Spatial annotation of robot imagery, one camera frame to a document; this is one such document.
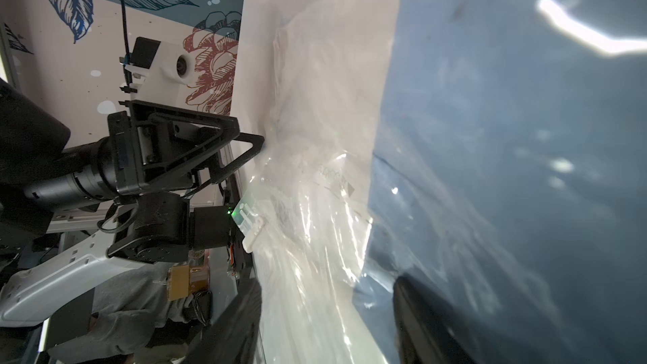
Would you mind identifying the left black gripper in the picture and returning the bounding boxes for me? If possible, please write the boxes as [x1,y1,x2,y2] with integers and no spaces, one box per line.
[108,100,265,197]

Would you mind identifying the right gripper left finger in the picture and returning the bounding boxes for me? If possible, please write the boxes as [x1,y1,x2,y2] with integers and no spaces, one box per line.
[184,279,262,364]

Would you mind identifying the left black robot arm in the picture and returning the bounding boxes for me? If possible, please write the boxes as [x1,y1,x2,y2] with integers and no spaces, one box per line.
[1,84,265,328]

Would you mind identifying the blue cloth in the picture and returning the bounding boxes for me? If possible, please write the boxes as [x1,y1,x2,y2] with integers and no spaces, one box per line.
[353,0,646,363]

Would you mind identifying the clear plastic vacuum bag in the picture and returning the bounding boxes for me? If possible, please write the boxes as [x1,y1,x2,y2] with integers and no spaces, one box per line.
[235,0,400,363]

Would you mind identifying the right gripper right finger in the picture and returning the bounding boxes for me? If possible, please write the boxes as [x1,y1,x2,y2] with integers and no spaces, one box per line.
[393,276,474,363]

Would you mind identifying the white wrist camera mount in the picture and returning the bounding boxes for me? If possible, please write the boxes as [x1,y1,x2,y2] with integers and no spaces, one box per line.
[121,36,195,94]

